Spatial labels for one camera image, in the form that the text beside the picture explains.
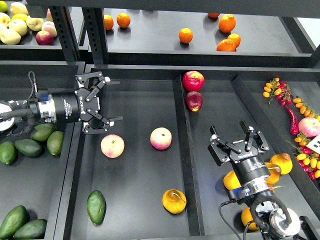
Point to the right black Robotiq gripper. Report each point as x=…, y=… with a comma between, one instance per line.
x=223, y=151

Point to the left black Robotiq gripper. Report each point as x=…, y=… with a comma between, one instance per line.
x=88, y=102

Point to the yellow pear with brown spot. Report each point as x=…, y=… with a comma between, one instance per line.
x=174, y=201

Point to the dark green avocado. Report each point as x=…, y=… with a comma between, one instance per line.
x=96, y=207
x=28, y=147

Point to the yellow pear under arm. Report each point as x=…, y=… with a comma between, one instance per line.
x=271, y=187

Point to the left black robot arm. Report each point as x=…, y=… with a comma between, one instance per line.
x=21, y=116

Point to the yellow pear left of pile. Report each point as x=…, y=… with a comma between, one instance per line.
x=231, y=181

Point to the yellow pear middle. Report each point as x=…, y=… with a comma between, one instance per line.
x=275, y=172

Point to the yellow pear right upper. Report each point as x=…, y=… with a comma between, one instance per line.
x=284, y=161

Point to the green avocado top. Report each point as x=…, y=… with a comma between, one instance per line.
x=42, y=132

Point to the dark green avocado lying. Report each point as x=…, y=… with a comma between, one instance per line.
x=28, y=147

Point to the yellow pear bottom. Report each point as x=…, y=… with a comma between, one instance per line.
x=246, y=217

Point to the light green avocado far left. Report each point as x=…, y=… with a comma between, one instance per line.
x=8, y=152

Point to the pink apple left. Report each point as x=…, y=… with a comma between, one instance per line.
x=112, y=146

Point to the pink apple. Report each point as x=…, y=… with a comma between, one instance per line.
x=309, y=126
x=161, y=138
x=112, y=146

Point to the red chili pepper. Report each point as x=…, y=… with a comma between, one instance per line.
x=294, y=123

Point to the dark red apple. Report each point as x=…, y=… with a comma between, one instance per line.
x=194, y=101

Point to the upper cherry tomato bunch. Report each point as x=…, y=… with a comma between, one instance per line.
x=279, y=90

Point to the pink apple far right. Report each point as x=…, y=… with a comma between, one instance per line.
x=309, y=126

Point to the black tray divider right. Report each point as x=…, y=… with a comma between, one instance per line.
x=273, y=122

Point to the black tray divider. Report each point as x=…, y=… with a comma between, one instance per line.
x=187, y=158
x=273, y=122

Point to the white label card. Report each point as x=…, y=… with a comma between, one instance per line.
x=314, y=144

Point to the bright red apple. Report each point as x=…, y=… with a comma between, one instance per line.
x=193, y=81

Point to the black tray divider centre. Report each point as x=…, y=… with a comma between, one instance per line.
x=187, y=158

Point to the pink apple centre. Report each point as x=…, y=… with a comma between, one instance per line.
x=161, y=138

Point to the red apple on shelf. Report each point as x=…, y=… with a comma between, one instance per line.
x=44, y=38

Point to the pale peach on shelf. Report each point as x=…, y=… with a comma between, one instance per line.
x=49, y=26

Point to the orange far left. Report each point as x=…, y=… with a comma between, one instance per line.
x=108, y=22

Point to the black left tray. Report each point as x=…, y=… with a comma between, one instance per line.
x=43, y=185

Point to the black tray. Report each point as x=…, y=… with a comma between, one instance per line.
x=133, y=184
x=43, y=185

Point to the pale yellow apple with stem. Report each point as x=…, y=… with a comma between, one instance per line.
x=35, y=24

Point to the black centre tray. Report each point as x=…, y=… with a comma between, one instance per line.
x=133, y=184

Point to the pale yellow apple front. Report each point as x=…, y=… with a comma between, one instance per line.
x=10, y=37

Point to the pale yellow apple middle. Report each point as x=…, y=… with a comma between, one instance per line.
x=19, y=26

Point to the black upright post centre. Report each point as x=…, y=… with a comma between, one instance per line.
x=95, y=27

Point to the black upright post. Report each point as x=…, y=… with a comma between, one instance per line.
x=65, y=32
x=95, y=27

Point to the black upright post left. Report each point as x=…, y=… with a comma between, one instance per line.
x=65, y=32

